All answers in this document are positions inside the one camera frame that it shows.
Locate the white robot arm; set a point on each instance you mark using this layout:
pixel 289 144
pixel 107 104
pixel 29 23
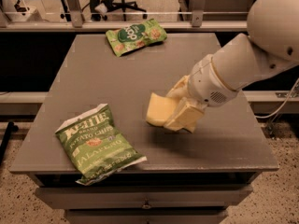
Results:
pixel 269 47

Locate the green jalapeno chip bag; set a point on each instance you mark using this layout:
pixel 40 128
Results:
pixel 95 146

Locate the black office chair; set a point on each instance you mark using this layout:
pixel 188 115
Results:
pixel 99 8

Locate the grey drawer cabinet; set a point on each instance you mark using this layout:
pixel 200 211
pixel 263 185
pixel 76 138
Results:
pixel 187 178

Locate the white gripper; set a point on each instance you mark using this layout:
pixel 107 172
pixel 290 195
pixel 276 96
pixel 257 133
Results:
pixel 206 85

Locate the black pole on floor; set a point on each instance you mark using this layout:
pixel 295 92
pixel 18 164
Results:
pixel 11 127

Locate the green snack pouch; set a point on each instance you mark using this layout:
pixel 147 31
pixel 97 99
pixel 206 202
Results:
pixel 135 36

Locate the round drawer knob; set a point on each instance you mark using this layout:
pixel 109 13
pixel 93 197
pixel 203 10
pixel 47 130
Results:
pixel 146 206

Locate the yellow sponge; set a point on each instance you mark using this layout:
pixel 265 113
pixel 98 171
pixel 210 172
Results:
pixel 160 109

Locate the grey metal railing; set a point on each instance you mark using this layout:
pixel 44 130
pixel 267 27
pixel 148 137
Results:
pixel 74 16

